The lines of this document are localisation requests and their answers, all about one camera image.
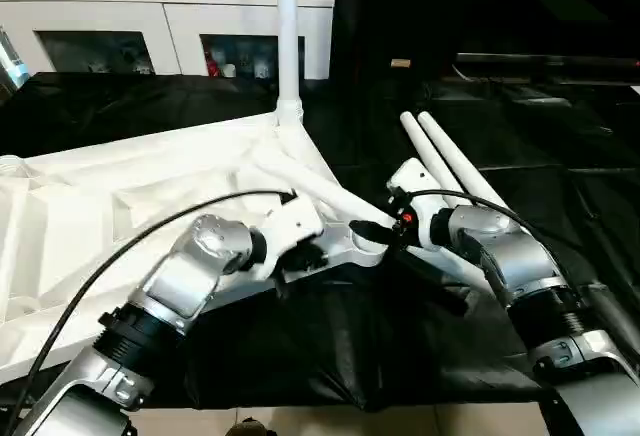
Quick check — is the white plastic table leg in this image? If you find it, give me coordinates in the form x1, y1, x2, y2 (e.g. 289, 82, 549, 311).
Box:
271, 0, 305, 131
416, 110, 511, 215
399, 110, 477, 209
238, 154, 391, 269

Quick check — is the white plastic table top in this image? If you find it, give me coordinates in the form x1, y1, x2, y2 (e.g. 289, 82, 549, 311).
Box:
0, 110, 393, 379

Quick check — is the black plastic table mat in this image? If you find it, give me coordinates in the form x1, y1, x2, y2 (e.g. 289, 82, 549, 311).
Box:
0, 71, 640, 412

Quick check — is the white glass-door cabinet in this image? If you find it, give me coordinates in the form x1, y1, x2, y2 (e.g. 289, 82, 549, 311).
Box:
0, 0, 337, 81

